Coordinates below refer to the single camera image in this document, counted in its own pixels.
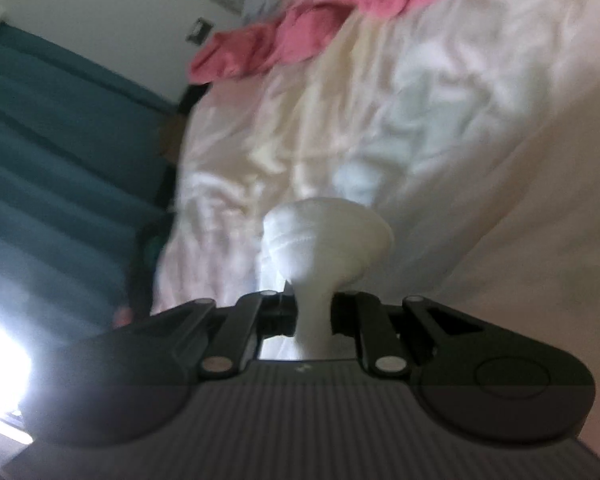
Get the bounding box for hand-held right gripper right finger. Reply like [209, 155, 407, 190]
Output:
[331, 291, 483, 379]

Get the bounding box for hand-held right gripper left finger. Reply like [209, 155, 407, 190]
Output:
[145, 290, 299, 379]

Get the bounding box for white cloth garment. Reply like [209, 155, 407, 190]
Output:
[261, 198, 395, 361]

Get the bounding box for white bed sheet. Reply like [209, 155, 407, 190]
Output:
[150, 0, 600, 456]

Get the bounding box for teal curtain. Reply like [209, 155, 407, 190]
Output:
[0, 24, 181, 321]

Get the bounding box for pink garment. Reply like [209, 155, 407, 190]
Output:
[188, 0, 472, 84]

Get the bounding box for wall socket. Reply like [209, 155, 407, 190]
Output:
[186, 18, 213, 45]

